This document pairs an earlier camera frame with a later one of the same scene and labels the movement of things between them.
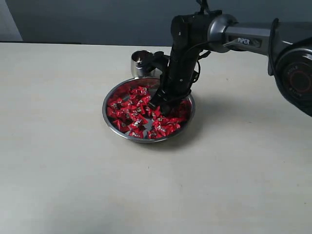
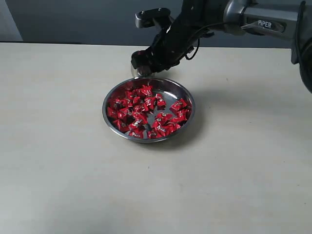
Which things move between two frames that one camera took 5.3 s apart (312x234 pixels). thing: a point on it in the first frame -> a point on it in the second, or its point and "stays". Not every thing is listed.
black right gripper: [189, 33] -> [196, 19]
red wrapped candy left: [111, 112] stays
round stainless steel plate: [126, 112] stays
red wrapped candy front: [137, 132] stays
